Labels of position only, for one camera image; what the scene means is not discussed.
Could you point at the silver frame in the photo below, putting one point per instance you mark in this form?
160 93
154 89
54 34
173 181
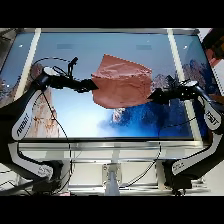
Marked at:
111 173

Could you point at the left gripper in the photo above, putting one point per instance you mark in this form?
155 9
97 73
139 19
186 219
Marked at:
86 85

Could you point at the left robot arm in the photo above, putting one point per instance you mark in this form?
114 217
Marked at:
23 123

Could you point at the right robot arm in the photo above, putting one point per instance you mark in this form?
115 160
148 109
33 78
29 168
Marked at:
212 120

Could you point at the pink garment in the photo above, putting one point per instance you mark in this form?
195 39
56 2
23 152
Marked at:
123 83

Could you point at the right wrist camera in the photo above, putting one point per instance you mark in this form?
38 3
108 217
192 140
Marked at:
172 82

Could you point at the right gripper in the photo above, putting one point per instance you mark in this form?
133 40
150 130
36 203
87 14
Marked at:
163 96

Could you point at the brown garment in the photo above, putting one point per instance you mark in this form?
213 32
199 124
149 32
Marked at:
218 98

